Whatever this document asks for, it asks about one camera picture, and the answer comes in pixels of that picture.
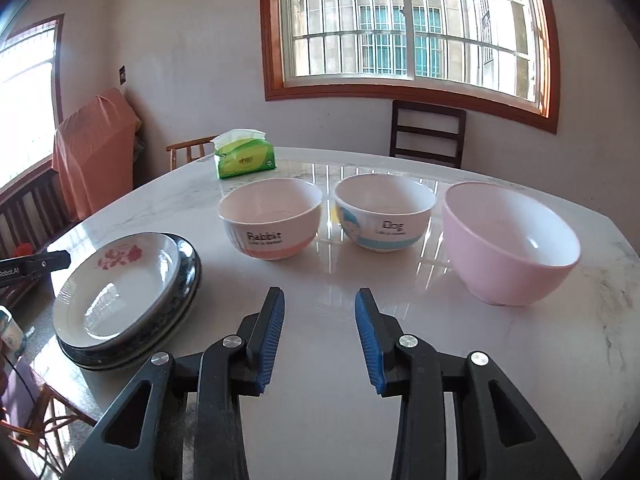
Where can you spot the white Rabbit bowl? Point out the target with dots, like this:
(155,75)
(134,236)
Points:
(272,219)

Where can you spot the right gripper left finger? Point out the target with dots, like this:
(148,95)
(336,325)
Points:
(140,436)

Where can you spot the white pink-flower plate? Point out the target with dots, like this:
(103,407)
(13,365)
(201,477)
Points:
(114,289)

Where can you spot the dark wooden chair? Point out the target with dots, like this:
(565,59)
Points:
(456,137)

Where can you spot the large barred window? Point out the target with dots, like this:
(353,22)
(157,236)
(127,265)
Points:
(497,57)

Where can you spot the orange cloth-covered furniture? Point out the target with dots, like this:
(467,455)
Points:
(94,154)

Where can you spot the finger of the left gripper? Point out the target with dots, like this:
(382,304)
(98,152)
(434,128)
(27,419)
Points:
(16,270)

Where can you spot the light wooden chair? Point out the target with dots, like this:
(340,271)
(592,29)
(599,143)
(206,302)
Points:
(188,151)

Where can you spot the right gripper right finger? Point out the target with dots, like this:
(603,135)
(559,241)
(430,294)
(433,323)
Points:
(499,434)

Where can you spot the side window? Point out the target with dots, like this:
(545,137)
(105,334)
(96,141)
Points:
(30,96)

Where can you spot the white Dog bowl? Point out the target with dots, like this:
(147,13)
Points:
(383,212)

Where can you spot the large pink bowl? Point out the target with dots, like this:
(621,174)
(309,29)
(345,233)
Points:
(506,247)

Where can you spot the large blue floral plate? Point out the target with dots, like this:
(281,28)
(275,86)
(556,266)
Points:
(130,346)

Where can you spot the green tissue pack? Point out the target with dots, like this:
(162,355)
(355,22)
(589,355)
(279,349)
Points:
(242,151)

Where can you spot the dark wooden bench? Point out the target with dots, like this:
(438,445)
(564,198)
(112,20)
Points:
(33,213)

